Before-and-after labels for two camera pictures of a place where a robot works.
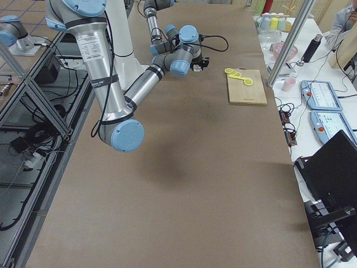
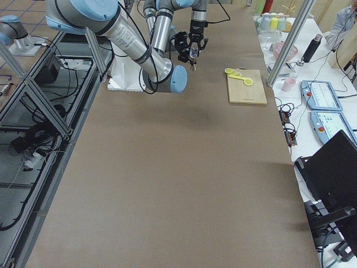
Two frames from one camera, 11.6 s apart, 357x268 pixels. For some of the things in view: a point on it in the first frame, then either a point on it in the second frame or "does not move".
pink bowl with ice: x=275 y=48 does not move
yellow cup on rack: x=274 y=24 does not move
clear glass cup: x=197 y=68 → x=193 y=52
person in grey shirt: x=344 y=19 does not move
